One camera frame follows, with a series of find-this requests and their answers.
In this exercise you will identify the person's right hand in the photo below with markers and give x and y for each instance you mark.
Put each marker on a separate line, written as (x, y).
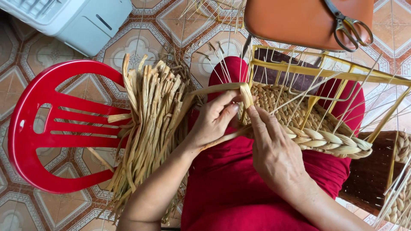
(276, 154)

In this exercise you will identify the person's left hand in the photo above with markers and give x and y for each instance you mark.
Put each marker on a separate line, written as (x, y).
(210, 123)

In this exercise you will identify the thin dried straw strand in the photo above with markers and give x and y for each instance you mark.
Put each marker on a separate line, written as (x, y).
(221, 138)

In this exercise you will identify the woven straw basket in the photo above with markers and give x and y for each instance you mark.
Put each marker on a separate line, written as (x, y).
(321, 136)

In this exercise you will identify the bundle of dried straw strands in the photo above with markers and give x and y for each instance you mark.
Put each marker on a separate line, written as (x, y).
(154, 128)

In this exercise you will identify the straw scraps heap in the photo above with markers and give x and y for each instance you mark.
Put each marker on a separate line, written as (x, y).
(192, 61)

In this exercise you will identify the dark brown woven basket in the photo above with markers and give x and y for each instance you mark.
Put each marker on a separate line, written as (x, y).
(369, 173)

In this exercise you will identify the bunch of thin reed sticks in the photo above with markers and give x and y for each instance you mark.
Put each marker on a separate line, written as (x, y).
(221, 12)

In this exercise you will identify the orange stool seat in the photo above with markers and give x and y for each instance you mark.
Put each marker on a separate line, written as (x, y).
(289, 22)

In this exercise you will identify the grey metal scissors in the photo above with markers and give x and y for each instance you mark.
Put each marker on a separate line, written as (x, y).
(345, 27)

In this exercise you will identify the white plastic appliance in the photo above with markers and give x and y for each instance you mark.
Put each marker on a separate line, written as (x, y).
(80, 22)

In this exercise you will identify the red plastic chair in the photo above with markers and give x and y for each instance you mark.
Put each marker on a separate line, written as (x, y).
(24, 134)

